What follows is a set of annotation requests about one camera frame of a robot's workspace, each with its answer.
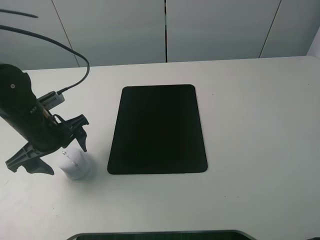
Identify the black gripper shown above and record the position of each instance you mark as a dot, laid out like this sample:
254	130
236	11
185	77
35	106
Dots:
20	108

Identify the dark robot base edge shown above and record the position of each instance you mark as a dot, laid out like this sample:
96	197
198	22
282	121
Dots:
166	235

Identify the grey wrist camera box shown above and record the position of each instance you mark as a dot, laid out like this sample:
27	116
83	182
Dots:
51	100

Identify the white computer mouse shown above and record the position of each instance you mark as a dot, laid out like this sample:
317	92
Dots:
73	163

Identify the black mouse pad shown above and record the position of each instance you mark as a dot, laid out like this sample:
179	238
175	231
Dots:
158	131

